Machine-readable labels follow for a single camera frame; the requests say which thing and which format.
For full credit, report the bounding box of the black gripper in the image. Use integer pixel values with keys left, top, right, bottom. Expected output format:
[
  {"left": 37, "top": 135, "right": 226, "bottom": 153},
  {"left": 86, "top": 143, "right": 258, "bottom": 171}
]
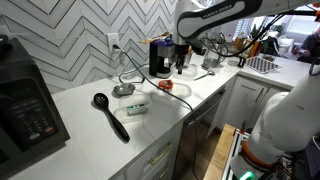
[{"left": 175, "top": 44, "right": 191, "bottom": 75}]

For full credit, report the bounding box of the black coffee maker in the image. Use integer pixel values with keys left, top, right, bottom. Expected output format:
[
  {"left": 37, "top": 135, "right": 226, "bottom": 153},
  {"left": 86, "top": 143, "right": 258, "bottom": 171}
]
[{"left": 149, "top": 37, "right": 174, "bottom": 79}]

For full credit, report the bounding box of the small red bowl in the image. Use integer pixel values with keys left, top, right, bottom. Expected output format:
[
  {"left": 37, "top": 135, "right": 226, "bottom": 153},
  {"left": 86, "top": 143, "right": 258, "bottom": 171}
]
[{"left": 158, "top": 80, "right": 173, "bottom": 91}]

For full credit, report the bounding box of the clear flat lid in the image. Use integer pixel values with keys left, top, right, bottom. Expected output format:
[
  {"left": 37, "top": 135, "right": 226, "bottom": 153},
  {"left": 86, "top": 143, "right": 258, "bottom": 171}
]
[{"left": 171, "top": 83, "right": 192, "bottom": 98}]

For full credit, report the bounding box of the metal spoon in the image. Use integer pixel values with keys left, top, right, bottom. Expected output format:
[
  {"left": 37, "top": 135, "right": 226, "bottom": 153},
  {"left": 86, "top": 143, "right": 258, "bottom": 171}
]
[{"left": 194, "top": 71, "right": 215, "bottom": 81}]

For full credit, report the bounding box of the glass pitcher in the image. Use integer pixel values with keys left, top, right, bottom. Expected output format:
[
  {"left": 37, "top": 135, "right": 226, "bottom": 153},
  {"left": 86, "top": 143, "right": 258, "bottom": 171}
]
[{"left": 202, "top": 44, "right": 228, "bottom": 69}]

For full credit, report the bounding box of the small metal dish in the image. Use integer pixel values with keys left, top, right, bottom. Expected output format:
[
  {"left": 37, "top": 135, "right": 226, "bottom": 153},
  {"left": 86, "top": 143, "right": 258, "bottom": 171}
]
[{"left": 113, "top": 83, "right": 135, "bottom": 96}]

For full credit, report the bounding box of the clear container with green label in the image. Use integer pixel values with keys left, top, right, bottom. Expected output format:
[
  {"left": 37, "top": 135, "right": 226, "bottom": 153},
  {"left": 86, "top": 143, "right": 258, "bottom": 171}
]
[{"left": 114, "top": 94, "right": 151, "bottom": 123}]

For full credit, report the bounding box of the checkered cloth mat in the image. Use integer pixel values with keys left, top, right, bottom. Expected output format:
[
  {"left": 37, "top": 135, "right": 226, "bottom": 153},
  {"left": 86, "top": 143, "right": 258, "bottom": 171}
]
[{"left": 245, "top": 56, "right": 280, "bottom": 74}]

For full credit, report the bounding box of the black slotted spoon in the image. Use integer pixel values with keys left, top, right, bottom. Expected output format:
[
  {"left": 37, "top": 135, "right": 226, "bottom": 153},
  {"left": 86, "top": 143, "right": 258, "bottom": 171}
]
[{"left": 93, "top": 93, "right": 130, "bottom": 142}]

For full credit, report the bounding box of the wooden board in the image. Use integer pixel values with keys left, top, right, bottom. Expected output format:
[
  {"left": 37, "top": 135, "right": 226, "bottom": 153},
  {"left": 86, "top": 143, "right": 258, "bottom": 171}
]
[{"left": 203, "top": 124, "right": 235, "bottom": 180}]

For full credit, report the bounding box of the person in background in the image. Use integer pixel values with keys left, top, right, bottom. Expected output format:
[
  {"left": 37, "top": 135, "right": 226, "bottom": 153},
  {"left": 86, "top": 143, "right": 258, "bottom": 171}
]
[{"left": 298, "top": 28, "right": 320, "bottom": 63}]

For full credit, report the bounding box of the black microwave oven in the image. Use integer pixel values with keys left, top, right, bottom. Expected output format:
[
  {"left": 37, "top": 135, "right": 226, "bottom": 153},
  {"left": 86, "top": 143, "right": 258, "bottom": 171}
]
[{"left": 0, "top": 38, "right": 70, "bottom": 179}]

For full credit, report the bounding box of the black power cable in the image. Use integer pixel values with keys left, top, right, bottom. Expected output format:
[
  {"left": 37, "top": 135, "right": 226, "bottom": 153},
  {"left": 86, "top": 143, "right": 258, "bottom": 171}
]
[{"left": 113, "top": 43, "right": 200, "bottom": 180}]

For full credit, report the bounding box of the white wall outlet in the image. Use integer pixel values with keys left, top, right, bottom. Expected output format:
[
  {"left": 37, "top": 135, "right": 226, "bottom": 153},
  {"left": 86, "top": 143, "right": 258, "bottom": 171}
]
[{"left": 107, "top": 33, "right": 119, "bottom": 53}]

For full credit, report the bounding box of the gold drawer handle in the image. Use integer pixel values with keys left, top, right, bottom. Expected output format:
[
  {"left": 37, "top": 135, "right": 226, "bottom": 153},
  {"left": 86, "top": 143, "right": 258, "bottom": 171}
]
[{"left": 148, "top": 142, "right": 173, "bottom": 166}]

